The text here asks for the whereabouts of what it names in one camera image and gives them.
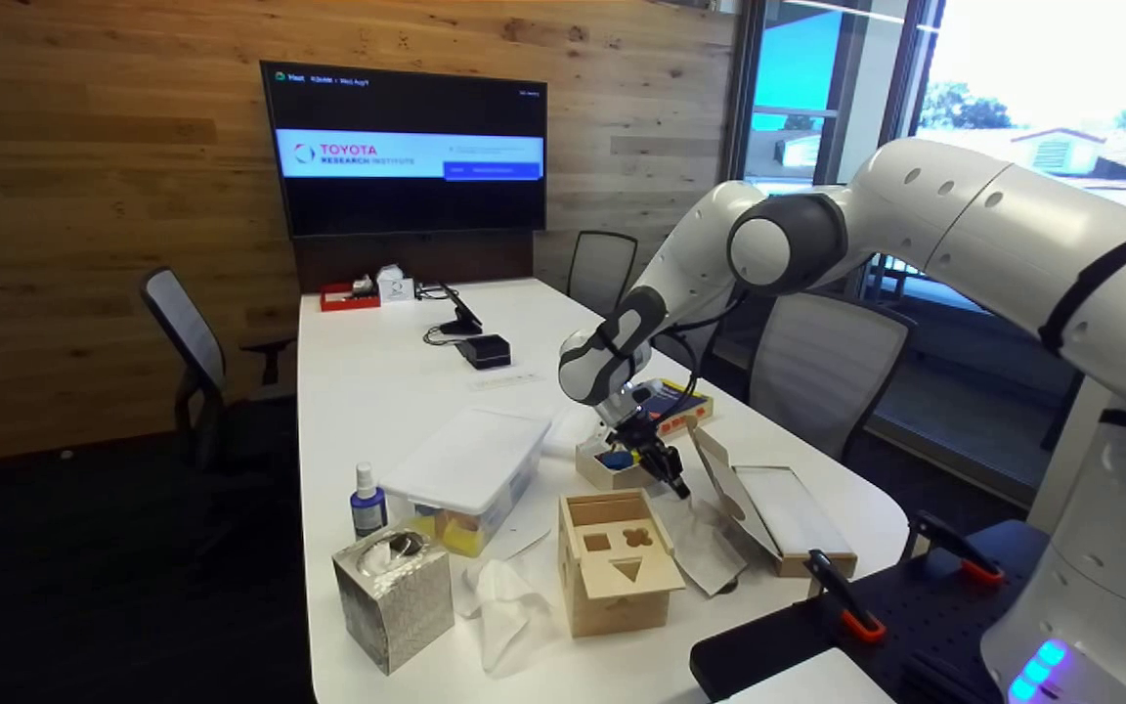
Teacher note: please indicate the red tray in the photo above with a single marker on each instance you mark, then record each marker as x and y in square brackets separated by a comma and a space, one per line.
[348, 297]

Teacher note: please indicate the small spray bottle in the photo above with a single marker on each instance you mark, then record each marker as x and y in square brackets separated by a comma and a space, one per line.
[368, 506]

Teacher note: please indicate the black clamp with orange tips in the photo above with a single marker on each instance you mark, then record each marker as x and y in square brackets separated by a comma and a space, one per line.
[842, 596]
[959, 550]

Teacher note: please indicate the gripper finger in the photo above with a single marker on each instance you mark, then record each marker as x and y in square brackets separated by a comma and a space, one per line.
[680, 473]
[663, 467]

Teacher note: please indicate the blue block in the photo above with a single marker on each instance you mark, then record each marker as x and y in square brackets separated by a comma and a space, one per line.
[612, 458]

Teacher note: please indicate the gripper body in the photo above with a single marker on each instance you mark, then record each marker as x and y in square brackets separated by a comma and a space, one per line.
[639, 428]

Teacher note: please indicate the clear plastic bin white lid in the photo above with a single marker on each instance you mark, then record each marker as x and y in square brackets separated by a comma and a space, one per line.
[470, 464]

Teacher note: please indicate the wall monitor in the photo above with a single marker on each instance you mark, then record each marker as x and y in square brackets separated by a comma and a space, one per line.
[407, 186]

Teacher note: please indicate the small open wooden box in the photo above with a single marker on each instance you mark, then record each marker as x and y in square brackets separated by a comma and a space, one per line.
[607, 477]

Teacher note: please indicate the silver tissue box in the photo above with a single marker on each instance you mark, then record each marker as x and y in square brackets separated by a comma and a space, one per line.
[397, 606]

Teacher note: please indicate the window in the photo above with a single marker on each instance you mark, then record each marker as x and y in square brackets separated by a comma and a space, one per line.
[817, 88]

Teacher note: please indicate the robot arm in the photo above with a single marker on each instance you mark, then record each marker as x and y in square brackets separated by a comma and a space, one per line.
[974, 215]

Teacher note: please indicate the grey napkin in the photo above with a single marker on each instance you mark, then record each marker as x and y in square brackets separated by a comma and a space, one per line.
[705, 552]

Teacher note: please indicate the white board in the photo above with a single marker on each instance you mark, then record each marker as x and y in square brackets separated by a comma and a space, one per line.
[802, 682]

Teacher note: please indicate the office chair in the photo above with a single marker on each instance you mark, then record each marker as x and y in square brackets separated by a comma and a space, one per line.
[602, 269]
[187, 337]
[822, 372]

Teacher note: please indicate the wooden box with open lid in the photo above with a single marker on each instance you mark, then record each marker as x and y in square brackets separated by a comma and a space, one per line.
[788, 518]

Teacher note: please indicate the small black box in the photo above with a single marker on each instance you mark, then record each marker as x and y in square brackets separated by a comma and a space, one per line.
[485, 351]

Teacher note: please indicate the small white box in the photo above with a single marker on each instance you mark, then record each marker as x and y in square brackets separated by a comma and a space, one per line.
[395, 286]

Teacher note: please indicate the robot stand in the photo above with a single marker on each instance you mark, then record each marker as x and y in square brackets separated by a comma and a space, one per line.
[915, 626]

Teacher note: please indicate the wooden shape sorter box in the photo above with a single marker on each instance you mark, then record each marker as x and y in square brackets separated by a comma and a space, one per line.
[612, 577]

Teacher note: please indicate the white napkin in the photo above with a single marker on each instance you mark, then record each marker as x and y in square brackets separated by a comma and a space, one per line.
[509, 611]

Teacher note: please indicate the colourful flat box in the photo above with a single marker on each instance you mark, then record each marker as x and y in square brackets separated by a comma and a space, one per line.
[685, 406]

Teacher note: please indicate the black tablet stand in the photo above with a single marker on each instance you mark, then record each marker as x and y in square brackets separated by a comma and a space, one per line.
[460, 315]

